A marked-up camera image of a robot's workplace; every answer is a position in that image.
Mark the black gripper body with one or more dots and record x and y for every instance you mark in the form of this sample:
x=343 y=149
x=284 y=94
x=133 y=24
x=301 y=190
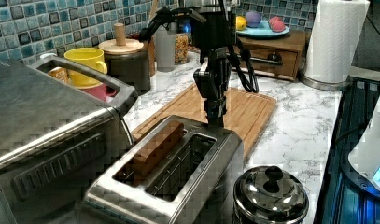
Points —
x=212 y=77

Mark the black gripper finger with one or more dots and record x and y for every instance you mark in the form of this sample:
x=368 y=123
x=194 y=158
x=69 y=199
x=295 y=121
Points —
x=220 y=118
x=210 y=114

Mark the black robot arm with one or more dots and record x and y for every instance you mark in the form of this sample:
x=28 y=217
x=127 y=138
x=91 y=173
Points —
x=213 y=33

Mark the stainless steel two-slot toaster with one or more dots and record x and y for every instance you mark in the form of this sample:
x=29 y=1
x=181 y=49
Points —
x=192 y=185

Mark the stainless steel toaster oven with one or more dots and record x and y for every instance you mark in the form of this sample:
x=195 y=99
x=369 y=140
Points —
x=55 y=139

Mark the bamboo cutting board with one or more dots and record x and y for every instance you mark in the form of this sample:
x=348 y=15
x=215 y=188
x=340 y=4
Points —
x=247 y=113

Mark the brown toast slice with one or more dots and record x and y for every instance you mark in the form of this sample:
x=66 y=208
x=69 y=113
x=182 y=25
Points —
x=149 y=156

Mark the glass jar of cereal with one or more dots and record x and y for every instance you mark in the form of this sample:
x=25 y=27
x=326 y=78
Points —
x=181 y=48

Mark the frosted white bottle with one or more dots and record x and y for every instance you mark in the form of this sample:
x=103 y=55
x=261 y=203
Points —
x=165 y=41

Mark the yellow lemon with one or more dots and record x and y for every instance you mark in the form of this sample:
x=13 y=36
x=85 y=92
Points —
x=240 y=23

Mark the wooden drawer box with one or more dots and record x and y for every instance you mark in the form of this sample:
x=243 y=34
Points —
x=279 y=57

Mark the light blue plate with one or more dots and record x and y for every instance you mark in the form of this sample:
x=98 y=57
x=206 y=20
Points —
x=263 y=31

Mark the purple plum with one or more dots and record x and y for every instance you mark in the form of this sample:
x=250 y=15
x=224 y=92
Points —
x=253 y=19

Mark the red apple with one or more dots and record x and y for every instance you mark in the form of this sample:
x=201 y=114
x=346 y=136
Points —
x=276 y=25

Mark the dark canister with wooden lid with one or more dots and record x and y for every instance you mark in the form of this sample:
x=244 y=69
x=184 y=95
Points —
x=127 y=60

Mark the pink ceramic mug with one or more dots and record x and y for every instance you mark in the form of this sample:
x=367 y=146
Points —
x=100 y=91

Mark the steel paper towel holder base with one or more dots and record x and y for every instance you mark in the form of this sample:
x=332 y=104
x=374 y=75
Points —
x=324 y=86

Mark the yellow ceramic mug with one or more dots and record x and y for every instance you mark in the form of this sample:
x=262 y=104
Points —
x=91 y=58

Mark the white paper towel roll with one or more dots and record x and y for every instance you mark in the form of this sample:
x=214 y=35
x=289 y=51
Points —
x=334 y=39

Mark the orange label tin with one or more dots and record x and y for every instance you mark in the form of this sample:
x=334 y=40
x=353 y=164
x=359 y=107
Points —
x=59 y=73

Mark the white appliance with blue light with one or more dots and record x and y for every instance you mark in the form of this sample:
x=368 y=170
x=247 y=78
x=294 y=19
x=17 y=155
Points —
x=365 y=156

